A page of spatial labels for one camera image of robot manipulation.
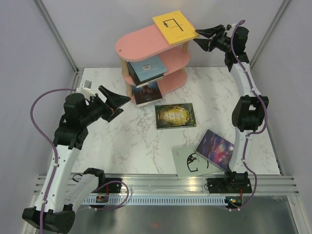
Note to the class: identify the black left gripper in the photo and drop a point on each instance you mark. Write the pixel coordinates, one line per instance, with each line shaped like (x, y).
(117, 100)

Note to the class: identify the yellow booklet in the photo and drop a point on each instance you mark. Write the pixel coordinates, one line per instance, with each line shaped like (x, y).
(175, 27)

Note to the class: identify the aluminium front rail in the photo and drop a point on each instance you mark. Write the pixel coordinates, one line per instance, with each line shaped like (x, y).
(171, 184)

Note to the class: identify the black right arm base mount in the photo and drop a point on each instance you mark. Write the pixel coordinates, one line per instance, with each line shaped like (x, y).
(220, 186)

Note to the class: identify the pale grey booklet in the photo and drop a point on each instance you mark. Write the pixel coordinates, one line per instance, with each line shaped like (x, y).
(189, 164)

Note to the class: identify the black hardcover book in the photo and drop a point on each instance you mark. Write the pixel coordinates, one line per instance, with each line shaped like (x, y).
(136, 80)

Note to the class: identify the light blue booklet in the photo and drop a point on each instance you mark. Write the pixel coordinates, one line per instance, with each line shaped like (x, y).
(149, 68)

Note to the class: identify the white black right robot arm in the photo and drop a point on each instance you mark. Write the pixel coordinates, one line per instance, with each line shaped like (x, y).
(250, 115)

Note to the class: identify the blue ocean book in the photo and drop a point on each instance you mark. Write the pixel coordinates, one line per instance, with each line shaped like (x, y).
(151, 103)

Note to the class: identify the pink three-tier shelf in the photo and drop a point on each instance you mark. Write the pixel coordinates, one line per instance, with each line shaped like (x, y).
(147, 42)

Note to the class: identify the dark Wuthering Heights book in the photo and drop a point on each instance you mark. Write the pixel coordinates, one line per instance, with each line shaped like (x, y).
(147, 94)

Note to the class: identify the purple Robinson Crusoe book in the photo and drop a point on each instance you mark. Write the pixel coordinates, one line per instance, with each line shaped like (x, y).
(216, 150)

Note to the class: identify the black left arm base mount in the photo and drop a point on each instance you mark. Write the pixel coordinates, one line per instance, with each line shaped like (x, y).
(109, 186)

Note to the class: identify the green yellow Alice book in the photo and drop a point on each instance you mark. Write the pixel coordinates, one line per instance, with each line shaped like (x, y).
(175, 116)

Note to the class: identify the white slotted cable duct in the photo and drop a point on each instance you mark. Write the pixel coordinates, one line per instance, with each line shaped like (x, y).
(173, 200)

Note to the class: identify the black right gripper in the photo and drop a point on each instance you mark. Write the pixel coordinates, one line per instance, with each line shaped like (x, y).
(204, 43)

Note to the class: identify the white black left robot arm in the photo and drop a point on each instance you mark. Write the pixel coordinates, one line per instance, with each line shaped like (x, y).
(55, 209)

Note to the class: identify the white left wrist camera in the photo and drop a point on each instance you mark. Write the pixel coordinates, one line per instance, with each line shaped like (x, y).
(86, 87)

